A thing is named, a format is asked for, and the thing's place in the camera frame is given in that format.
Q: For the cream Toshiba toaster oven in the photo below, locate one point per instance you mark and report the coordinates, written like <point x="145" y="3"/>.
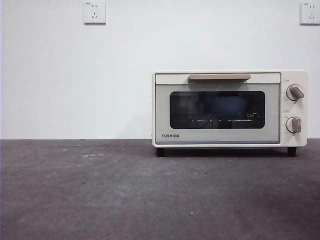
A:
<point x="282" y="140"/>

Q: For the beige oven control knob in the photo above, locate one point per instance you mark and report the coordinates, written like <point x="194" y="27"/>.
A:
<point x="294" y="124"/>
<point x="295" y="92"/>

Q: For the white wall socket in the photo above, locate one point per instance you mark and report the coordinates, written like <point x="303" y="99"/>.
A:
<point x="94" y="12"/>
<point x="310" y="13"/>

